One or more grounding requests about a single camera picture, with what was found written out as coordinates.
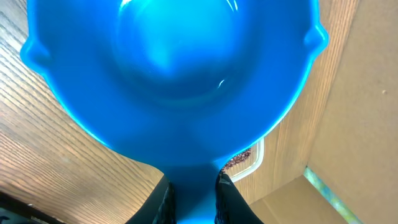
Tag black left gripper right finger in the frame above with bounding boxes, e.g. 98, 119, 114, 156
215, 171, 263, 224

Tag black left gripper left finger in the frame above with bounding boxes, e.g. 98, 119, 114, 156
126, 176, 176, 224

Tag blue plastic measuring scoop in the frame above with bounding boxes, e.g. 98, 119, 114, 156
21, 0, 328, 223

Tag red beans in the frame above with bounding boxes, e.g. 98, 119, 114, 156
222, 148, 251, 171

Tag clear plastic bean container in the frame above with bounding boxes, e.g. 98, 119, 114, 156
222, 139, 265, 182

